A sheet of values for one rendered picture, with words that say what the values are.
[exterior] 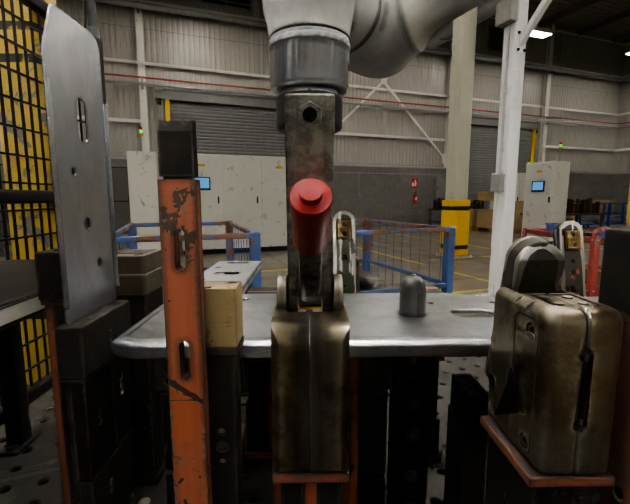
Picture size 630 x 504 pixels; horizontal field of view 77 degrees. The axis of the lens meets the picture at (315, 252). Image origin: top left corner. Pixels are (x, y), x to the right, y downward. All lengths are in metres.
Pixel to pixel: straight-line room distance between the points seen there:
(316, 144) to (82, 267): 0.34
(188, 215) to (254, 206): 8.07
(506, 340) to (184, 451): 0.27
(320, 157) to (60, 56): 0.34
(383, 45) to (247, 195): 7.85
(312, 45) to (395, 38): 0.16
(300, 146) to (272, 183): 8.19
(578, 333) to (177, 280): 0.28
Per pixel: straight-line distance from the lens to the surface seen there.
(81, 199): 0.54
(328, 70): 0.45
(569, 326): 0.30
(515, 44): 5.01
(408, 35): 0.58
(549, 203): 11.02
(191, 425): 0.37
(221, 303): 0.34
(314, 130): 0.30
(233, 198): 8.30
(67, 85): 0.54
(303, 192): 0.20
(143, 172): 8.19
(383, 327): 0.44
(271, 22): 0.48
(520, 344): 0.32
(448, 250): 2.78
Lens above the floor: 1.14
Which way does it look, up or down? 8 degrees down
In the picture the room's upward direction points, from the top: straight up
